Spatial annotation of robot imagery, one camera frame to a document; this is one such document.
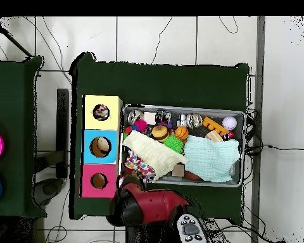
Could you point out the wooden box with three holes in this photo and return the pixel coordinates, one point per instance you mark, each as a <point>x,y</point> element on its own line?
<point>109,157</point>

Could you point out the grey metal bar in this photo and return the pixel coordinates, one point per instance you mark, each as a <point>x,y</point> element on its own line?
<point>259,76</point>

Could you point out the orange toy basketball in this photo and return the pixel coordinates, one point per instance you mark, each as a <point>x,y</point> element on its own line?
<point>181,132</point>

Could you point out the shallow mesh bin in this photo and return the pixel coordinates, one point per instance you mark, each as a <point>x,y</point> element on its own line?
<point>233,112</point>

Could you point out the hamburger toy ball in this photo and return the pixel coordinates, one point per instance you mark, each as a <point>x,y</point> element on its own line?
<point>160,132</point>

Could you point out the mint green waffle cloth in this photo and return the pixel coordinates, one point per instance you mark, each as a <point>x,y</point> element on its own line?
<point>210,159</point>

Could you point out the crushed silver can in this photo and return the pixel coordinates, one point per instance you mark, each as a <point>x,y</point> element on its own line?
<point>133,116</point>

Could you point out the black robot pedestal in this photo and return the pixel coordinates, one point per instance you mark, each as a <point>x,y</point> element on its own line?
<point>147,235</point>

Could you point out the colourful polka dot cloth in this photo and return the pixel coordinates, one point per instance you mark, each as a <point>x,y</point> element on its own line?
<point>139,165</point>
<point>101,112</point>

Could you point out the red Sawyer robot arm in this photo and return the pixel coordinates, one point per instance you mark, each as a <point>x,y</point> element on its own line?
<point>154,205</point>

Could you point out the cream waffle cloth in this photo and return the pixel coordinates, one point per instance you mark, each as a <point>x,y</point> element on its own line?
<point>154,152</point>

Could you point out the green spiky rubber ball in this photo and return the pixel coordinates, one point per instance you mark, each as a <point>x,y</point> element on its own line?
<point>174,144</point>

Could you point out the dark green tablecloth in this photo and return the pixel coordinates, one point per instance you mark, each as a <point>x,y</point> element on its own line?
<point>167,83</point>
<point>15,101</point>

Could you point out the black tripod leg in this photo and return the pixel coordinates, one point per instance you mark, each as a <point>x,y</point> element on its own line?
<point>15,43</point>

